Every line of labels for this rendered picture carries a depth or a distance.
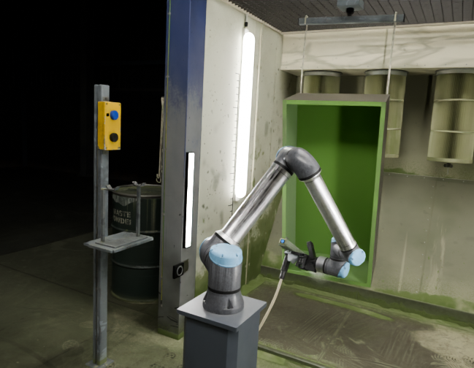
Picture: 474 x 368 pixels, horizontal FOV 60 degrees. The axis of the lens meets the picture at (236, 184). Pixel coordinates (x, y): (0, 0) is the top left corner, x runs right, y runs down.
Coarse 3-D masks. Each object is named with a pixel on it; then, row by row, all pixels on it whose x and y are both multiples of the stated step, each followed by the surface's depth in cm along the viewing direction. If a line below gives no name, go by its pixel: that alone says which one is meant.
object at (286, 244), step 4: (280, 240) 236; (284, 240) 235; (280, 244) 235; (284, 244) 234; (288, 244) 236; (292, 244) 240; (284, 248) 240; (288, 248) 237; (292, 248) 241; (296, 248) 244; (288, 252) 239; (300, 252) 250; (284, 260) 241; (284, 264) 240; (288, 264) 241; (284, 268) 239; (280, 272) 239; (284, 272) 239; (280, 276) 238; (284, 276) 238
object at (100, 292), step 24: (96, 96) 225; (96, 120) 227; (96, 144) 229; (96, 168) 231; (96, 192) 233; (96, 216) 234; (96, 264) 238; (96, 288) 240; (96, 312) 242; (96, 336) 244; (96, 360) 247
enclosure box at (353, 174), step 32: (320, 96) 262; (352, 96) 257; (384, 96) 252; (288, 128) 272; (320, 128) 285; (352, 128) 277; (384, 128) 241; (320, 160) 293; (352, 160) 284; (288, 192) 288; (352, 192) 291; (288, 224) 297; (320, 224) 308; (352, 224) 298
